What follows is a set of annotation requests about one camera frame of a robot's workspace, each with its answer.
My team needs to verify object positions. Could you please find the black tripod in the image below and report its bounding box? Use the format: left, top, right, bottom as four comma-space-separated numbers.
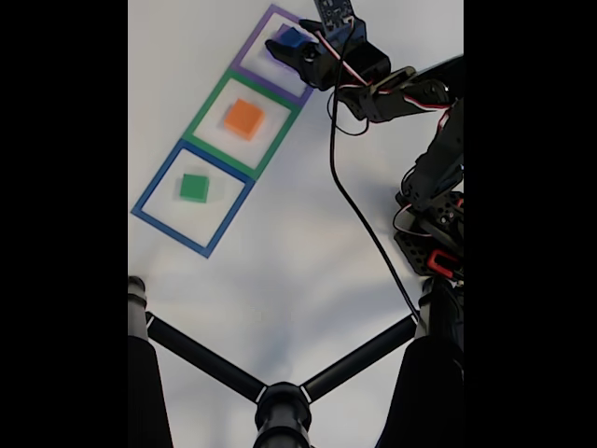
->
128, 274, 465, 448

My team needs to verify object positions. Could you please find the green cube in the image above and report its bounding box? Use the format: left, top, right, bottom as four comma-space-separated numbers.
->
179, 173, 210, 203

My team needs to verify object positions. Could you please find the thin black wire loop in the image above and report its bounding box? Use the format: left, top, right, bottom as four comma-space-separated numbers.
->
326, 91, 370, 137

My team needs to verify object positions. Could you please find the red white gripper servo cable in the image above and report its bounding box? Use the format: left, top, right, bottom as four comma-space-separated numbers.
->
314, 30, 454, 127

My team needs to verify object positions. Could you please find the thick black camera cable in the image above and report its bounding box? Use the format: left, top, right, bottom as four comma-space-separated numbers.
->
328, 18, 422, 326

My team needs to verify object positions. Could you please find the red clamp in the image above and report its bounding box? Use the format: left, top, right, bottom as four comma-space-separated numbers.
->
426, 249, 461, 276

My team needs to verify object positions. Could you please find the small blue cube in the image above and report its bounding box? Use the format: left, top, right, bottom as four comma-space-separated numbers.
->
275, 25, 310, 51

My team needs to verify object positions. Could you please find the blue square frame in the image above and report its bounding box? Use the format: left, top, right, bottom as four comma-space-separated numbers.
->
130, 138, 257, 259

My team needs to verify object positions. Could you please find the green square frame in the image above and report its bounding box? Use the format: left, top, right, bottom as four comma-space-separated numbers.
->
181, 69, 302, 181

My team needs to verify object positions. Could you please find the red white base servo cable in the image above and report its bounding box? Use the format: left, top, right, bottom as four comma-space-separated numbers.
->
393, 204, 465, 240

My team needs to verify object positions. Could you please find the circuit board camera, blue mount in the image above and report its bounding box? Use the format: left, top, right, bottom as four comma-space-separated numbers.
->
311, 0, 369, 51

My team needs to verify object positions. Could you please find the orange square block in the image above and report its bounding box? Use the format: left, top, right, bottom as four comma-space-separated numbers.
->
223, 97, 267, 142

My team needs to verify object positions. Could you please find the purple square block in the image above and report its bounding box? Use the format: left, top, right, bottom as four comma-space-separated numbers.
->
265, 25, 293, 64

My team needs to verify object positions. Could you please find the purple square frame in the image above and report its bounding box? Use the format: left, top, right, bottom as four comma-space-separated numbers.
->
230, 3, 314, 107

